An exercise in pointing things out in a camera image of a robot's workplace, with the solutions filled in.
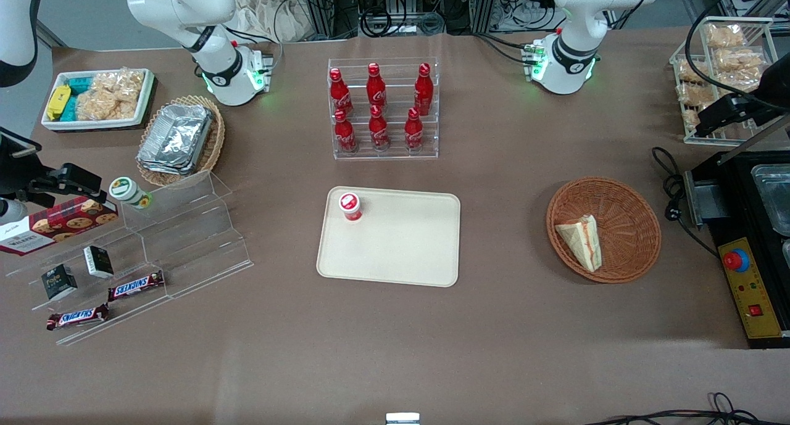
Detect triangle sandwich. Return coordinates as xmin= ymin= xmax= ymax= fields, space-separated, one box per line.
xmin=554 ymin=214 xmax=602 ymax=273

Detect light oval wicker basket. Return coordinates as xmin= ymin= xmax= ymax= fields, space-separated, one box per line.
xmin=136 ymin=95 xmax=226 ymax=188

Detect beige plastic tray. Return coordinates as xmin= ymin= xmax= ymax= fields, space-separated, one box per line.
xmin=317 ymin=186 xmax=462 ymax=288

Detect brown round wicker basket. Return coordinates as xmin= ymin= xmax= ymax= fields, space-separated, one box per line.
xmin=546 ymin=177 xmax=662 ymax=284

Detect red tartan cookie box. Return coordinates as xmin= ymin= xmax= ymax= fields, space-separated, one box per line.
xmin=0 ymin=196 xmax=119 ymax=257

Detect small black carton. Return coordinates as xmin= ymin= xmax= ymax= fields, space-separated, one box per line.
xmin=41 ymin=264 xmax=78 ymax=301
xmin=83 ymin=246 xmax=115 ymax=279

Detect white rectangular plastic bin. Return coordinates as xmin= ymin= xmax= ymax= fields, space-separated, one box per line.
xmin=41 ymin=68 xmax=156 ymax=131

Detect jar with green lid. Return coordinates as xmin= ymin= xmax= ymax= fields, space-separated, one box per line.
xmin=109 ymin=177 xmax=152 ymax=210

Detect yellow snack packet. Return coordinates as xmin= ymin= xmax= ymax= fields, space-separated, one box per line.
xmin=47 ymin=85 xmax=72 ymax=122

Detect snickers chocolate bar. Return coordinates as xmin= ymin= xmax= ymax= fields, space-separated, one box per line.
xmin=46 ymin=303 xmax=110 ymax=331
xmin=108 ymin=271 xmax=165 ymax=302

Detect clear bag of crackers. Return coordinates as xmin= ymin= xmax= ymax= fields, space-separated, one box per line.
xmin=93 ymin=69 xmax=146 ymax=103
xmin=77 ymin=92 xmax=138 ymax=122

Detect stacked foil containers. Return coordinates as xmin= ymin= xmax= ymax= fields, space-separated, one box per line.
xmin=137 ymin=103 xmax=214 ymax=176

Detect clear acrylic step display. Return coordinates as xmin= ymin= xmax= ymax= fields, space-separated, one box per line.
xmin=5 ymin=171 xmax=254 ymax=347

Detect beige cloth bag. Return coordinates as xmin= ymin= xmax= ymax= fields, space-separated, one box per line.
xmin=230 ymin=0 xmax=309 ymax=43

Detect red cup with white lid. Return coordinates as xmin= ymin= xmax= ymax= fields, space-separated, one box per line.
xmin=338 ymin=192 xmax=364 ymax=223

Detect red cola bottle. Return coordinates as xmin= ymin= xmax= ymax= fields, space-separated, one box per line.
xmin=367 ymin=63 xmax=387 ymax=111
xmin=368 ymin=105 xmax=390 ymax=152
xmin=329 ymin=68 xmax=354 ymax=117
xmin=404 ymin=108 xmax=424 ymax=151
xmin=334 ymin=109 xmax=358 ymax=154
xmin=414 ymin=63 xmax=434 ymax=116

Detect clear acrylic bottle rack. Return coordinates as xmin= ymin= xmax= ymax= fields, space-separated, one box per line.
xmin=328 ymin=57 xmax=439 ymax=161

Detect black appliance with yellow panel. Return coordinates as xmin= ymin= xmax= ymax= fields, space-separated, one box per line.
xmin=684 ymin=147 xmax=790 ymax=350

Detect grey metal bar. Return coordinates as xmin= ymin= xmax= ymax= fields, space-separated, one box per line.
xmin=716 ymin=113 xmax=790 ymax=167

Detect steel pan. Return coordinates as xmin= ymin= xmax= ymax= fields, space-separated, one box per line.
xmin=750 ymin=164 xmax=790 ymax=237

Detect dark right wrist camera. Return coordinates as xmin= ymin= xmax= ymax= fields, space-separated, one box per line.
xmin=36 ymin=162 xmax=104 ymax=199

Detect black cable at right base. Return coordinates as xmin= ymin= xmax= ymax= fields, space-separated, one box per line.
xmin=223 ymin=25 xmax=285 ymax=83

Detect aluminium frame post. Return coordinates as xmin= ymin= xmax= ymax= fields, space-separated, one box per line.
xmin=474 ymin=0 xmax=502 ymax=34
xmin=297 ymin=0 xmax=339 ymax=40

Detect black coiled cable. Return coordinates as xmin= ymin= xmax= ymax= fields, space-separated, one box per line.
xmin=360 ymin=7 xmax=397 ymax=38

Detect grey coiled cable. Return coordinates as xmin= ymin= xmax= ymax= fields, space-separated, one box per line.
xmin=395 ymin=12 xmax=446 ymax=35

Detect black cables at left base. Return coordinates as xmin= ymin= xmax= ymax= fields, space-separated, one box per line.
xmin=474 ymin=32 xmax=533 ymax=66

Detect black power cable with plug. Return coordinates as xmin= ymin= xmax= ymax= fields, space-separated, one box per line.
xmin=652 ymin=146 xmax=720 ymax=258

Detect white wire rack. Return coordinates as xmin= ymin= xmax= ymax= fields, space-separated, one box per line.
xmin=670 ymin=17 xmax=790 ymax=146

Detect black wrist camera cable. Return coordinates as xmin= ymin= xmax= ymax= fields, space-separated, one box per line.
xmin=684 ymin=0 xmax=790 ymax=114

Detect black cable on table edge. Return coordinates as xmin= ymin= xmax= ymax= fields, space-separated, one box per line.
xmin=583 ymin=392 xmax=790 ymax=425

